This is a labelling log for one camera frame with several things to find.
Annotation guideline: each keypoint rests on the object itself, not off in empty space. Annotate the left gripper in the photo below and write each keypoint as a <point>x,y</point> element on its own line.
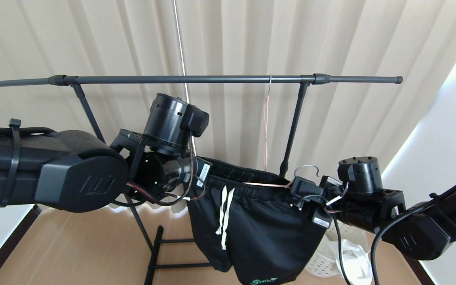
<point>160,174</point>

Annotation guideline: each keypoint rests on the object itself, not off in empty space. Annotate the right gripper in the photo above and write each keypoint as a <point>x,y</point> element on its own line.
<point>335,208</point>

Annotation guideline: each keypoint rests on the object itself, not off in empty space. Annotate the pink clothes hanger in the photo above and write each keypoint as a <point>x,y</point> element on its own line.
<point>266,130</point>
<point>267,185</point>

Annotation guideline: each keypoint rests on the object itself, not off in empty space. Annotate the black garment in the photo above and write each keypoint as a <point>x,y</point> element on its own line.
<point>267,233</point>

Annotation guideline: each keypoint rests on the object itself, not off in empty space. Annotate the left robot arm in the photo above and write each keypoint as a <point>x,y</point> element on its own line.
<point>54,170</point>

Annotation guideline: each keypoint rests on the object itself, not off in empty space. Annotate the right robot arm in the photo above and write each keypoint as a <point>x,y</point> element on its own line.
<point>418,233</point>

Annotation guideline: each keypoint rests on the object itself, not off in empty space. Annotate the white laundry basket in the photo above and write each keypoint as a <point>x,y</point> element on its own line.
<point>319,265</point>

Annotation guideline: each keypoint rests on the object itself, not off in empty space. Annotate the black clothes rack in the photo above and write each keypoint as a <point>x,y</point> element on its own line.
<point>232,79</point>

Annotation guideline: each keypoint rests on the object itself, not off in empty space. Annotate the white garment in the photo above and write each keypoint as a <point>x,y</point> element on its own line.
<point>354,257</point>

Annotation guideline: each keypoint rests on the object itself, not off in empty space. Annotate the beige curtain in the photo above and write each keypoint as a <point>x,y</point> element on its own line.
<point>331,39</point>

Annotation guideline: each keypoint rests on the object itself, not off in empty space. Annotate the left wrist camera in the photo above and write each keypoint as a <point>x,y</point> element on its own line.
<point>196,120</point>

